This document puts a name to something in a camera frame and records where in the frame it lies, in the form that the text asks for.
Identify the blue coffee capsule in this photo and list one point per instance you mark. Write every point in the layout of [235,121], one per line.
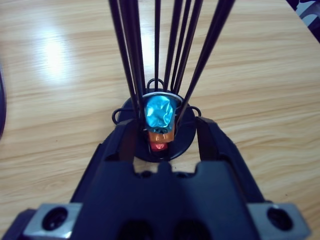
[158,112]

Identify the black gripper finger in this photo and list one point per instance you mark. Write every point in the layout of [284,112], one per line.
[220,147]
[110,145]

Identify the orange coffee capsule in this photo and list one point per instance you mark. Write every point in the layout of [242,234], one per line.
[160,137]

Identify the red coffee capsule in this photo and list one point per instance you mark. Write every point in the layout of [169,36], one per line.
[158,147]

